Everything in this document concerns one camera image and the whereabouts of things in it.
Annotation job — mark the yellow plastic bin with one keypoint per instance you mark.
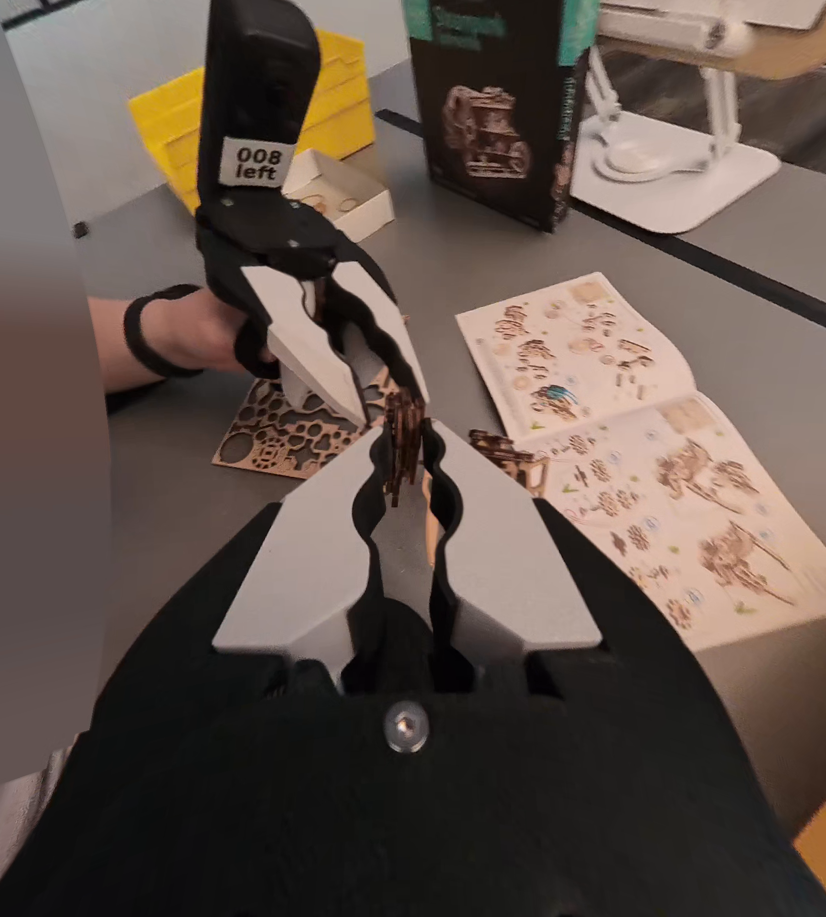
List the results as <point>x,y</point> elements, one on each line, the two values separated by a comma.
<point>162,129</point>

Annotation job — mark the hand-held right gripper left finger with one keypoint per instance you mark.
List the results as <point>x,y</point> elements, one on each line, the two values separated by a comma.
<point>291,573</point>

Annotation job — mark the white cardboard tray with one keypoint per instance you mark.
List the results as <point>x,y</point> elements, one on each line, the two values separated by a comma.
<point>366,208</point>

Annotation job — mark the person's left hand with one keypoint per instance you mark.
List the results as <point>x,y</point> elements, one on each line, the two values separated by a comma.
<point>169,337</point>

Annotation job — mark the black model kit box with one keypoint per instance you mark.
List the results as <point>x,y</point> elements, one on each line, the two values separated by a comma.
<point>484,165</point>

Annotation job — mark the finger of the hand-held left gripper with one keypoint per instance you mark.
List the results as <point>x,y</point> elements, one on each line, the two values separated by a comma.
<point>373,304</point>
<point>291,322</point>

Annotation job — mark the wooden gear mechanism model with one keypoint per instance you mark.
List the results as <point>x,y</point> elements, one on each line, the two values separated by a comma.
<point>404,444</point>

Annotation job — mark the perforated wooden part sheet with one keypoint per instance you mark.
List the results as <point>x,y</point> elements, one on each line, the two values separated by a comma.
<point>269,465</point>

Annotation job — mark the model instruction booklet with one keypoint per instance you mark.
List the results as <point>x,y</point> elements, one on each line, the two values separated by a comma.
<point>599,372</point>

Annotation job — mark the white tablet stand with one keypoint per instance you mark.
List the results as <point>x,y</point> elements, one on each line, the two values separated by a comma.
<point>706,186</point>

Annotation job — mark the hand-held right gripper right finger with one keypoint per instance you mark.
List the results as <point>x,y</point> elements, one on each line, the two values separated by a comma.
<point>520,573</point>

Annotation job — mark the printed instruction board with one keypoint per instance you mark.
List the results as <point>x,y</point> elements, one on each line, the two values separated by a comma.
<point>800,57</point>

